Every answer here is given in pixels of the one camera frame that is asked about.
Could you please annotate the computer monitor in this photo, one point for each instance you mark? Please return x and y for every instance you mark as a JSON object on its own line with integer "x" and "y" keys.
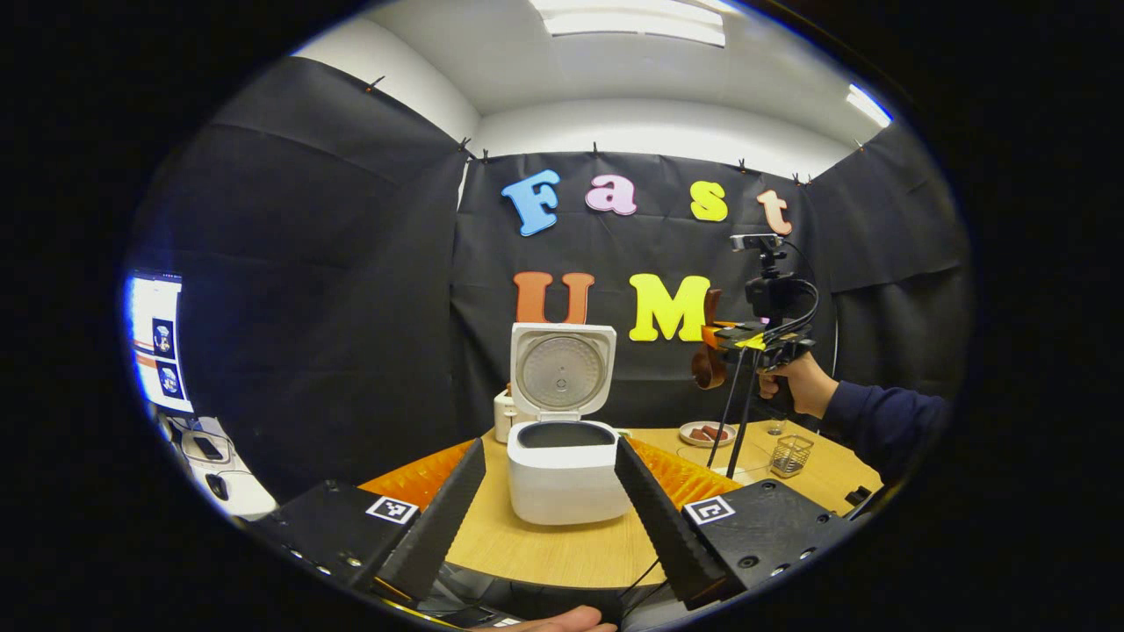
{"x": 158, "y": 342}

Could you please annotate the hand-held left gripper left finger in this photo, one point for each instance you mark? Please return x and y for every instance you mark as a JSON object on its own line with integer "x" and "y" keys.
{"x": 439, "y": 527}

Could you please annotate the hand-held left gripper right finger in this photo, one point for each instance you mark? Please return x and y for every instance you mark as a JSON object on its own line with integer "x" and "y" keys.
{"x": 659, "y": 527}

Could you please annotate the small ceiling light panel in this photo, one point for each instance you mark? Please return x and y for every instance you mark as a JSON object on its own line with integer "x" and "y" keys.
{"x": 868, "y": 105}

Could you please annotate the white round plate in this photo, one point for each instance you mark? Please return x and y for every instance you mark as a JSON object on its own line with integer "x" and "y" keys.
{"x": 707, "y": 441}

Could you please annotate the brown wooden spoon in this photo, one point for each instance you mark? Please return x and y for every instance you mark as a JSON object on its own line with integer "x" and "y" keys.
{"x": 709, "y": 373}

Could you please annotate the white rice cooker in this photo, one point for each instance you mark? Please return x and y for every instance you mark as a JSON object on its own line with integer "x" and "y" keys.
{"x": 562, "y": 483}

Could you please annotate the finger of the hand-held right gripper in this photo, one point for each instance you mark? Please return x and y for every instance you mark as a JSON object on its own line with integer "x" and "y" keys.
{"x": 724, "y": 336}

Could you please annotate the large ceiling light panel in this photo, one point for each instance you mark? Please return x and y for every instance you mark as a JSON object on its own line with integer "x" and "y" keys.
{"x": 632, "y": 22}

